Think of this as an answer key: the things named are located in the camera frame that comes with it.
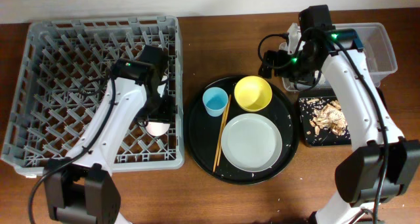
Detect grey round plate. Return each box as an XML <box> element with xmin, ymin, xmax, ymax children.
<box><xmin>221</xmin><ymin>113</ymin><xmax>283</xmax><ymax>173</ymax></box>

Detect wooden chopstick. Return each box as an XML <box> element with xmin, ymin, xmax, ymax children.
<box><xmin>215</xmin><ymin>99</ymin><xmax>230</xmax><ymax>168</ymax></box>
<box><xmin>213</xmin><ymin>94</ymin><xmax>232</xmax><ymax>173</ymax></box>

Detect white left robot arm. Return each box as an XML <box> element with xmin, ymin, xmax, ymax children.
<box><xmin>28</xmin><ymin>56</ymin><xmax>169</xmax><ymax>223</ymax></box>

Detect grey dishwasher rack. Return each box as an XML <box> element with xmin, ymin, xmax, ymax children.
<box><xmin>1</xmin><ymin>16</ymin><xmax>184</xmax><ymax>178</ymax></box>

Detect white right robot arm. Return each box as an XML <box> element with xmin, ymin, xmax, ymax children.
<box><xmin>259</xmin><ymin>5</ymin><xmax>419</xmax><ymax>224</ymax></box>

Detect food scraps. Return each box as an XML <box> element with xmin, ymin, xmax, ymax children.
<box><xmin>306</xmin><ymin>99</ymin><xmax>348</xmax><ymax>136</ymax></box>

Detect yellow bowl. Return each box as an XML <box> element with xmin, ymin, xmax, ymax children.
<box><xmin>234</xmin><ymin>76</ymin><xmax>273</xmax><ymax>112</ymax></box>

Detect clear plastic bin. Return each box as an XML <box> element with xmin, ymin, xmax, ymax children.
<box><xmin>279</xmin><ymin>22</ymin><xmax>398</xmax><ymax>92</ymax></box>

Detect pink plastic cup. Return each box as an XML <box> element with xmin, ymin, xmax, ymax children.
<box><xmin>146</xmin><ymin>122</ymin><xmax>170</xmax><ymax>137</ymax></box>

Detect blue plastic cup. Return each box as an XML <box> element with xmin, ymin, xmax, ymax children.
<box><xmin>202</xmin><ymin>87</ymin><xmax>228</xmax><ymax>117</ymax></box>

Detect black rectangular bin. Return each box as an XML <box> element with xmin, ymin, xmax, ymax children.
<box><xmin>297</xmin><ymin>89</ymin><xmax>351</xmax><ymax>147</ymax></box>

